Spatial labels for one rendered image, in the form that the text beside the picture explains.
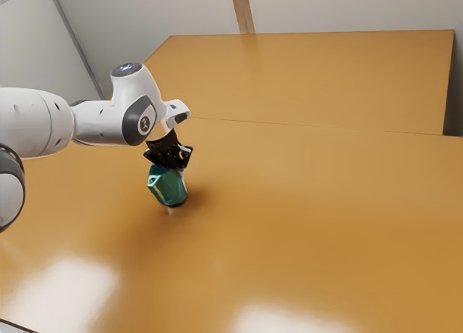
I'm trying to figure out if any teal faceted mug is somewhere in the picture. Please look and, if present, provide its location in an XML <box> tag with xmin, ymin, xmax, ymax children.
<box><xmin>146</xmin><ymin>165</ymin><xmax>189</xmax><ymax>208</ymax></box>

